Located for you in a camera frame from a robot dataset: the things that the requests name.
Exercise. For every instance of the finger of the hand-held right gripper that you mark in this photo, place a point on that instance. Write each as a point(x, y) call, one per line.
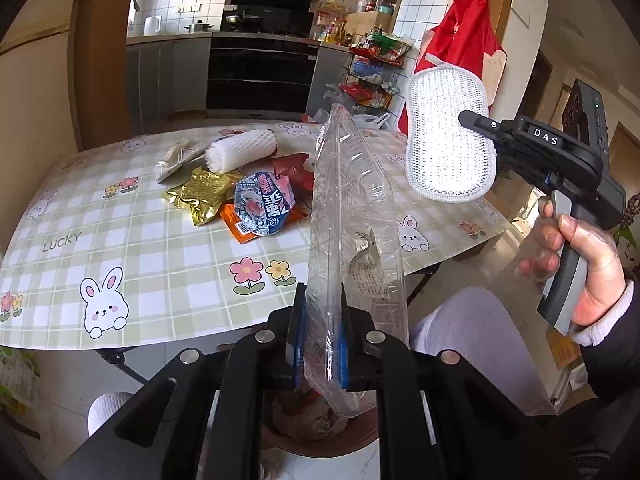
point(487, 124)

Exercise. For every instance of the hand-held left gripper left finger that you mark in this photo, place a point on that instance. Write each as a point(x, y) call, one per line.
point(298, 345)

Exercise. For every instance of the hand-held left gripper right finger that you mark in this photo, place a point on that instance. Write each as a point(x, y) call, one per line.
point(344, 355)

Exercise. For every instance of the white mesh scrub pad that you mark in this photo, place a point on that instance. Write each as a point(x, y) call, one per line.
point(445, 135)

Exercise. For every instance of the brown round trash bin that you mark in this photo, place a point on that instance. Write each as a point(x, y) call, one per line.
point(352, 441)

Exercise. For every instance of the clear plastic clamshell container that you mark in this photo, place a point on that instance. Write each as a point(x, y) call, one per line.
point(350, 185)

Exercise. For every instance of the white foam fruit net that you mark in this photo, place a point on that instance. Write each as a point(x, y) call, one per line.
point(240, 151)

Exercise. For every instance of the person's right forearm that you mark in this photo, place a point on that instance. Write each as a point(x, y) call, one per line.
point(615, 360)

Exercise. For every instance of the person's right hand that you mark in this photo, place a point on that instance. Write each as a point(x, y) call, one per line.
point(600, 270)

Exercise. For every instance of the red apron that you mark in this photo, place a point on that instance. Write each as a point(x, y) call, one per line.
point(460, 25)

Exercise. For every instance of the black table leg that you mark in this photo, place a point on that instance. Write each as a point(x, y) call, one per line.
point(122, 365)
point(422, 282)

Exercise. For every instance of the white plastic bag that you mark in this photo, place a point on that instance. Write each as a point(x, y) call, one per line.
point(372, 121)

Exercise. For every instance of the orange snack packet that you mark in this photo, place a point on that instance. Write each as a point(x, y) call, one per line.
point(240, 232)

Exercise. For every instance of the person's right leg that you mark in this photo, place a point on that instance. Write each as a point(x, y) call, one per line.
point(475, 340)

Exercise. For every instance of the person's leg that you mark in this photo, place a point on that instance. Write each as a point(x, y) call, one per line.
point(475, 340)
point(107, 410)

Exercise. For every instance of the wooden counter box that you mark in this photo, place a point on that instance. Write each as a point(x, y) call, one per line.
point(367, 22)

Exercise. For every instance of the checked bunny print tablecloth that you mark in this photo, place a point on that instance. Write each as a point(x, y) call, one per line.
point(150, 260)

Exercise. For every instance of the red snack packet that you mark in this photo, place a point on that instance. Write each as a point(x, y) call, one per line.
point(295, 170)

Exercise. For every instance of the gold foil wrapper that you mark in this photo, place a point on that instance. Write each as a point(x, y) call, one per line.
point(200, 195)

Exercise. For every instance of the person's left leg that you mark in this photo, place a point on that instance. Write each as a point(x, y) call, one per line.
point(107, 410)

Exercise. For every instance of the small clear plastic wrapper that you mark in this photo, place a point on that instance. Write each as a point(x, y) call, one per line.
point(177, 160)

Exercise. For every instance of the black built-in oven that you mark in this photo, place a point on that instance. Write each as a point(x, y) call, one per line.
point(260, 75)

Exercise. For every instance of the black range hood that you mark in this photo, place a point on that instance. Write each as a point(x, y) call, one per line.
point(275, 2)

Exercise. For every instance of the grey kitchen cabinets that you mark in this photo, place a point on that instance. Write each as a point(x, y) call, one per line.
point(165, 80)

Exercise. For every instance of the steel pot with lid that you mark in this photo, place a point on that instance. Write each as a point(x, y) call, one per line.
point(199, 26)

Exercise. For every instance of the white kettle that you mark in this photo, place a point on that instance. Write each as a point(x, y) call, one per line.
point(152, 25)

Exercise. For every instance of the wooden door frame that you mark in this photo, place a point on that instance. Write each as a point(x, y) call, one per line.
point(100, 60)

